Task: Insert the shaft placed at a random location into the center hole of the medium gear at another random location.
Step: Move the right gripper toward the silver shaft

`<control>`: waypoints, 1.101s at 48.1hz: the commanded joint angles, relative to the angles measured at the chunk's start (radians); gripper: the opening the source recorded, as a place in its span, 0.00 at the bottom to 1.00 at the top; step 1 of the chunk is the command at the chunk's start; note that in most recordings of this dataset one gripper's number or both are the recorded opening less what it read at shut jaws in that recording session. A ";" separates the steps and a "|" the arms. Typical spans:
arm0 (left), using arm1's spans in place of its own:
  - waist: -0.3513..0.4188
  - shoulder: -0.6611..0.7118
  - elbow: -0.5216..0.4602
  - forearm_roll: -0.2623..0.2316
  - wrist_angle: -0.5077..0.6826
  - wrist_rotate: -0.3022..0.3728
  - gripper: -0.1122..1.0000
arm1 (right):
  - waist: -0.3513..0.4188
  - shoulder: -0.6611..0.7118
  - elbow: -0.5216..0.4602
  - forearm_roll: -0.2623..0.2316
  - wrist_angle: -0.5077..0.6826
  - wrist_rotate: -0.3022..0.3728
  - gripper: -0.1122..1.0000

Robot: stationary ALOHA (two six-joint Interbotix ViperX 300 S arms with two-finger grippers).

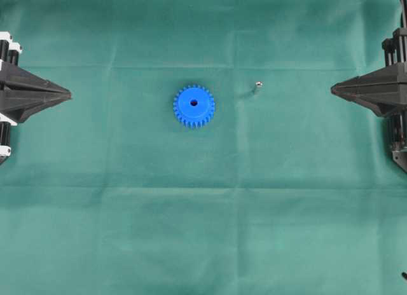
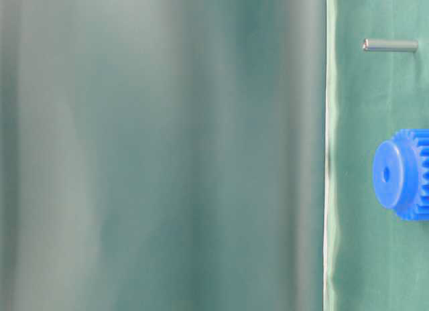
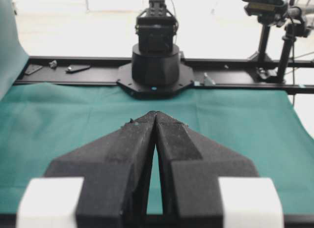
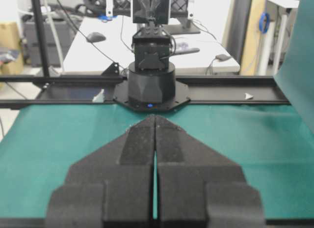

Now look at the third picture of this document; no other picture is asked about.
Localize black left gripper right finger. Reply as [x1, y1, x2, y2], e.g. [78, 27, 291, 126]
[155, 112, 259, 228]

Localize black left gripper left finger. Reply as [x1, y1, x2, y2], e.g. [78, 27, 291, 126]
[44, 111, 157, 228]

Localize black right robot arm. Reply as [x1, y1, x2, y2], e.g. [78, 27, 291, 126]
[131, 0, 258, 228]

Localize green table cloth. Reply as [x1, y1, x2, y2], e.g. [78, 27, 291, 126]
[0, 0, 314, 216]

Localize small metal bolt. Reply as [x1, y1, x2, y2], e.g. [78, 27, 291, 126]
[49, 60, 57, 69]

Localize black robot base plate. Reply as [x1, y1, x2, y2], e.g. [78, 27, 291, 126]
[116, 64, 194, 99]

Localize silver corner bracket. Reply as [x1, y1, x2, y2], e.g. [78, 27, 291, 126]
[203, 72, 216, 86]

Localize black flat bracket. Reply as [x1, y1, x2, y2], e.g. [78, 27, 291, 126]
[65, 65, 91, 74]

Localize black aluminium rail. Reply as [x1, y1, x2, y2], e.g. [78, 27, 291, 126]
[14, 57, 314, 95]

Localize black camera stand pole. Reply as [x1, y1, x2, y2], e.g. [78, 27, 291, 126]
[255, 6, 314, 84]

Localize camera on stand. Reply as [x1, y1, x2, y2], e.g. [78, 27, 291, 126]
[242, 0, 290, 27]

